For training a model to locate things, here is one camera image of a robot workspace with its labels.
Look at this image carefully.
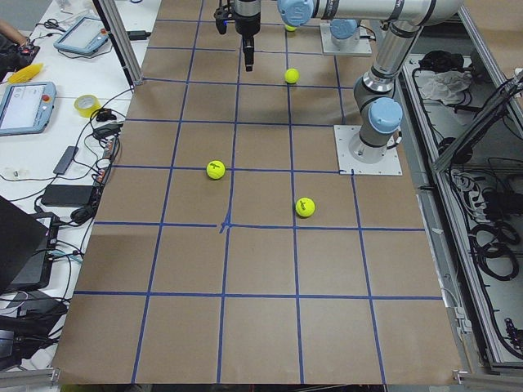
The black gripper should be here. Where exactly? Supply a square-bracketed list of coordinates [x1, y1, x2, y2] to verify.
[233, 0, 261, 72]

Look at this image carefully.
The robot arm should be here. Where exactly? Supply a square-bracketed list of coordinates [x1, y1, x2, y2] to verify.
[277, 1, 463, 163]
[329, 19, 360, 40]

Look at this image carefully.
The tennis ball near arm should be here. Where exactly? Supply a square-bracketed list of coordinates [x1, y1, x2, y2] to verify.
[295, 197, 315, 218]

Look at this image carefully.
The centre tennis ball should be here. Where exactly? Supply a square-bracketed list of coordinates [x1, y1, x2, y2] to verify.
[284, 68, 300, 85]

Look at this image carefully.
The front Wilson tennis ball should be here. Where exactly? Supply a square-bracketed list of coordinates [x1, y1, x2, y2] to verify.
[206, 160, 226, 180]

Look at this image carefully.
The small black charger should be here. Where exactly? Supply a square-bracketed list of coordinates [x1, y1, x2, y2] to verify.
[127, 30, 151, 41]

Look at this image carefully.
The far teach pendant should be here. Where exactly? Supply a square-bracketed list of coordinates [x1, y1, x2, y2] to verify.
[53, 16, 109, 56]

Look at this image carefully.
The teach pendant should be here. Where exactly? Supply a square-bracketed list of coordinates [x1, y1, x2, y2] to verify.
[1, 82, 56, 136]
[53, 16, 109, 56]

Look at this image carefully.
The yellow tape roll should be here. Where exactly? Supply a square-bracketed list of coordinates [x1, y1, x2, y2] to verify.
[74, 94, 101, 118]

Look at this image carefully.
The white crumpled cloth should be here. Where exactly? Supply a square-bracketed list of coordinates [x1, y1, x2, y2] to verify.
[420, 70, 472, 105]

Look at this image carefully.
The grey usb hub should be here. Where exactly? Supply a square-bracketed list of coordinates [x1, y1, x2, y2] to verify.
[53, 145, 78, 176]

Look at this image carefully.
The yellow plastic object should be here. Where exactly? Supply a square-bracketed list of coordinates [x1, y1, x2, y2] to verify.
[7, 63, 44, 84]

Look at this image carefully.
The near teach pendant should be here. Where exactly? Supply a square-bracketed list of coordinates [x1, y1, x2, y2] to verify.
[1, 82, 56, 136]

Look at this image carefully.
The black power adapter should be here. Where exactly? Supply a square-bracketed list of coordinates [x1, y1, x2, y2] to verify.
[41, 185, 93, 207]

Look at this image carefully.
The black laptop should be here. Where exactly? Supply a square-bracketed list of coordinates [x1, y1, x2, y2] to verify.
[1, 198, 58, 293]

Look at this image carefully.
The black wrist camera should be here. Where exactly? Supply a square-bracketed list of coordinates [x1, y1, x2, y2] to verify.
[213, 5, 233, 35]

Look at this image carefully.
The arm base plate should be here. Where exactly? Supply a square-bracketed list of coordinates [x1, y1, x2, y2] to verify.
[320, 23, 372, 57]
[333, 125, 402, 176]

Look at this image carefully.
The aluminium frame post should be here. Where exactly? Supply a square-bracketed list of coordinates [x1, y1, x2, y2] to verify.
[92, 0, 143, 87]

